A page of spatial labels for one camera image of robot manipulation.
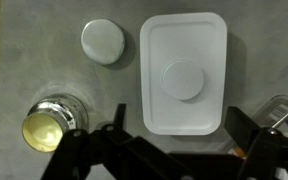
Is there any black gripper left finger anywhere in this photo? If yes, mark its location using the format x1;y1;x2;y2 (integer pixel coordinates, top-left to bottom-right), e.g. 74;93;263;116
40;103;198;180

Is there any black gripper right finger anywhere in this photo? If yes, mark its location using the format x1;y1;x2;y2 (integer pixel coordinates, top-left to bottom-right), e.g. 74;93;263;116
224;106;288;180

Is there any white rectangular container lid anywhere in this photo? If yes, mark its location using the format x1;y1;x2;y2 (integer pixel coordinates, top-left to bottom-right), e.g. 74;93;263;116
139;12;228;136

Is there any clear container with candy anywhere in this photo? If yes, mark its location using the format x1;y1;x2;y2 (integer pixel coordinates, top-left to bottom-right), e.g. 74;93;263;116
217;94;288;158

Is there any glass jar with liquid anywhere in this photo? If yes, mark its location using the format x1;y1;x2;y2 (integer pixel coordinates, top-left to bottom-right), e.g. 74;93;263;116
21;93;89;153

